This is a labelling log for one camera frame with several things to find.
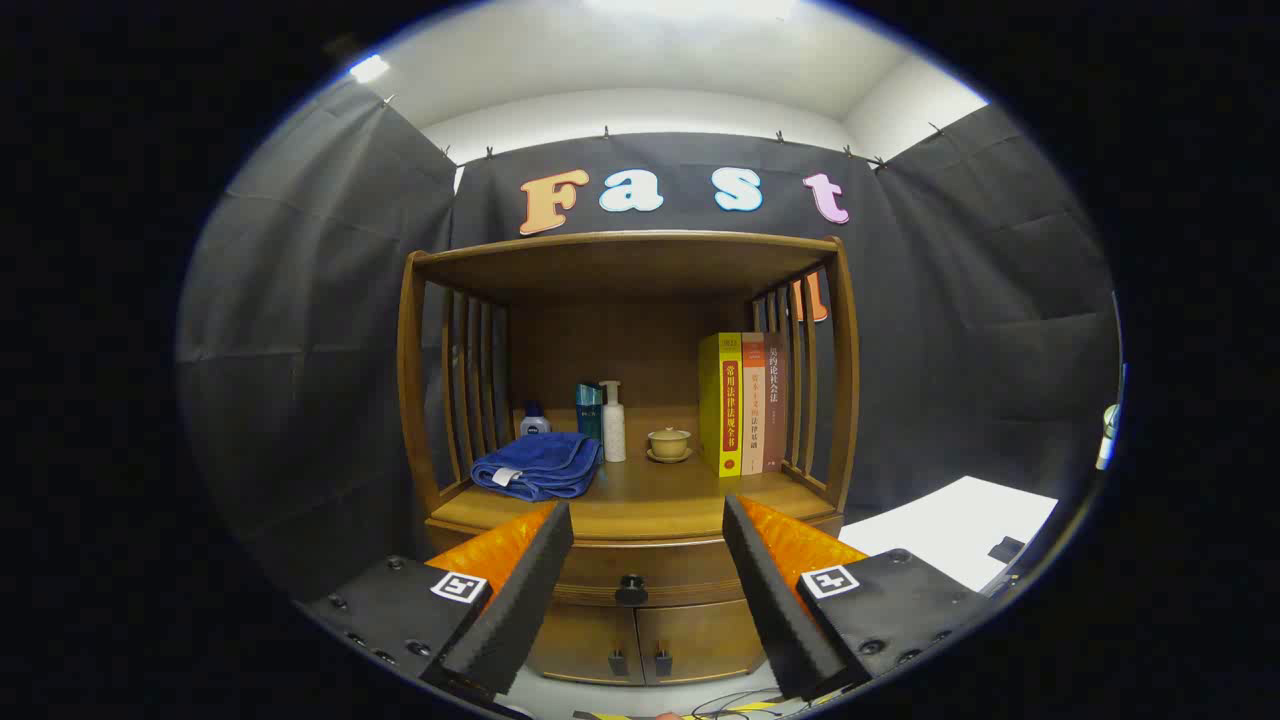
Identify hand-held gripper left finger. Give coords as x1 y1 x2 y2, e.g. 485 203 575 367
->
298 500 575 701

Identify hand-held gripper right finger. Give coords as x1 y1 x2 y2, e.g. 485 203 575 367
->
722 494 993 701

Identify wooden drawer with black knob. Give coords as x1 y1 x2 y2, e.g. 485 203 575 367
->
425 512 846 608

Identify wooden cabinet door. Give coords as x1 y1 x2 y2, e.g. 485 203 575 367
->
635 598 766 685
527 600 646 687

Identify wooden countertop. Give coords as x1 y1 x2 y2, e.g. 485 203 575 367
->
430 460 839 541

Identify wooden cabinet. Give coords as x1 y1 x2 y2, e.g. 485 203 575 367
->
396 230 861 687

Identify yellow black floor tape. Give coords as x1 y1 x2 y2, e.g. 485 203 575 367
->
575 700 791 720

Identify blue folded towel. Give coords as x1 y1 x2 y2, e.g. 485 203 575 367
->
470 431 603 502

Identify white pump bottle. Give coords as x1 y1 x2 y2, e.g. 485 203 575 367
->
598 380 628 463

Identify brown book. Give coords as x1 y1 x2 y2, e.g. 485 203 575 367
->
763 332 789 473

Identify yellow book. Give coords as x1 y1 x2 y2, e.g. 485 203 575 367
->
698 332 744 478

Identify orange white book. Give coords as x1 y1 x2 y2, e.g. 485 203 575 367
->
740 332 767 476

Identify teal bottle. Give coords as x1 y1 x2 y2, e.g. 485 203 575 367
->
575 381 605 446

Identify black backdrop cloth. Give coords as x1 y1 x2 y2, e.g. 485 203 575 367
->
178 80 1119 601

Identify black floor cables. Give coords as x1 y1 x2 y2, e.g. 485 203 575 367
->
690 688 801 719

